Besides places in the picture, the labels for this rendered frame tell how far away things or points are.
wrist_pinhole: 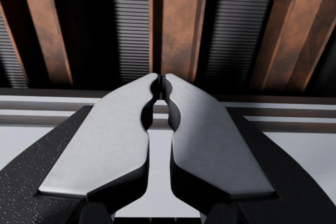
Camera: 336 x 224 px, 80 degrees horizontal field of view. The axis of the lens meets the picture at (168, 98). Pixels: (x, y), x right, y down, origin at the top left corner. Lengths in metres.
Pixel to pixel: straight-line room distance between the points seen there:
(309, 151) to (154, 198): 0.21
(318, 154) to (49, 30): 0.43
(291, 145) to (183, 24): 0.24
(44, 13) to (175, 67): 0.24
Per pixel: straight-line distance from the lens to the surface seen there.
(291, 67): 0.46
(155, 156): 0.25
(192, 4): 0.36
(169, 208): 0.34
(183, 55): 0.38
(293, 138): 0.27
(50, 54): 0.43
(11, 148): 0.30
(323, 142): 0.30
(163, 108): 0.24
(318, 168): 0.33
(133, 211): 0.35
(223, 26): 0.52
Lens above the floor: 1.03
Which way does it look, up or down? 57 degrees down
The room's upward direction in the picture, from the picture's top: 178 degrees clockwise
